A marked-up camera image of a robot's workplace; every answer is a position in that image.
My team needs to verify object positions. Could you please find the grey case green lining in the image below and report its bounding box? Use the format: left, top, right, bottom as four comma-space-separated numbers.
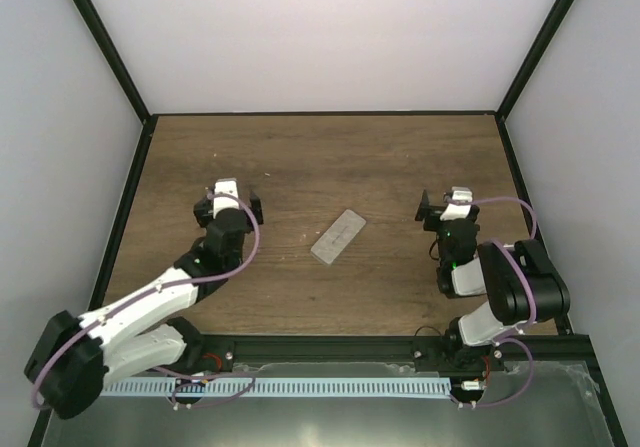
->
310, 209, 366, 266

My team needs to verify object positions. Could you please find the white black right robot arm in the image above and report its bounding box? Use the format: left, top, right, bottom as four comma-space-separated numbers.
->
415, 187, 570, 370

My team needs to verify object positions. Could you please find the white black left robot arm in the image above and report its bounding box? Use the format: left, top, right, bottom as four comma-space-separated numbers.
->
24, 178, 264, 419

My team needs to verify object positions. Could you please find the grey metal front panel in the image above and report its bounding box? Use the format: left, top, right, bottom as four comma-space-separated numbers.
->
43, 362, 614, 446

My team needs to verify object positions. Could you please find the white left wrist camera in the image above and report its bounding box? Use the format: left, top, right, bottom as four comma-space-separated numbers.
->
212, 178, 240, 217

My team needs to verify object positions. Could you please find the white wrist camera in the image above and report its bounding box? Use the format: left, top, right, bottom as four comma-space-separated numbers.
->
440, 186, 473, 221
212, 178, 240, 217

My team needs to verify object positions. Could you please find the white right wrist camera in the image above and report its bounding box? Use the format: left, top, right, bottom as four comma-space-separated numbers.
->
440, 186, 473, 221

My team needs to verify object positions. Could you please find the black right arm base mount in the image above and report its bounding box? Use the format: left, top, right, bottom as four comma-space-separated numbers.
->
410, 336, 504, 375

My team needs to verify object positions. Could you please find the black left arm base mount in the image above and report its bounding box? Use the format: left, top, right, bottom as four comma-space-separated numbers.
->
160, 335, 235, 374

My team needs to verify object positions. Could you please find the light blue slotted cable duct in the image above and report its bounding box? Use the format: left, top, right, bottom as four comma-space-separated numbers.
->
101, 377, 451, 399

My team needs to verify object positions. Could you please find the black aluminium frame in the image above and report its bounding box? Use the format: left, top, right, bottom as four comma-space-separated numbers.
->
24, 0, 631, 447

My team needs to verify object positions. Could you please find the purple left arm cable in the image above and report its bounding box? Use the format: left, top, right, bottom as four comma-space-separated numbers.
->
30, 191, 264, 410

